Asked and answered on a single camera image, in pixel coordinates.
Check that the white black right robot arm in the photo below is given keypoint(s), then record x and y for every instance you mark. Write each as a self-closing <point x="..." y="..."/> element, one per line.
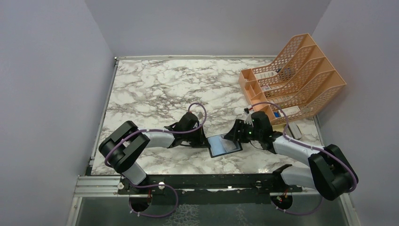
<point x="327" y="169"/>

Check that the orange mesh file organizer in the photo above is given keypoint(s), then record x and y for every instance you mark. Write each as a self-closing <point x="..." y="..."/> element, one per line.
<point x="300" y="75"/>

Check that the beige card tray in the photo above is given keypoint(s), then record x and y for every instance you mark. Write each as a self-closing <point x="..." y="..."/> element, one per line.
<point x="292" y="130"/>

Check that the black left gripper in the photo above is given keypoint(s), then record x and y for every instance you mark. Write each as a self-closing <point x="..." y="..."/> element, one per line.
<point x="202" y="141"/>

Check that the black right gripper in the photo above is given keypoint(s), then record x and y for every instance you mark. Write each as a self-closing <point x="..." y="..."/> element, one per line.
<point x="234" y="134"/>

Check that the white card box in organizer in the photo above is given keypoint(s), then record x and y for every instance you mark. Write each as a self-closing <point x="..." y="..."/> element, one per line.
<point x="287" y="111"/>

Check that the black leather card holder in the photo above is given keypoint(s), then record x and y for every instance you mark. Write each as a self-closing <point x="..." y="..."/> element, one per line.
<point x="220" y="146"/>

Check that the silver VIP credit card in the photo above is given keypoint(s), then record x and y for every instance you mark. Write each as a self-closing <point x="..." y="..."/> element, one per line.
<point x="228" y="145"/>

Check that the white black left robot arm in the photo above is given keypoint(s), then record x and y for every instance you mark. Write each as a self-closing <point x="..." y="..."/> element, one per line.
<point x="122" y="148"/>

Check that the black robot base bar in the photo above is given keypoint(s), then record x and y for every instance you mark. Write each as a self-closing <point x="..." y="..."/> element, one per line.
<point x="204" y="189"/>

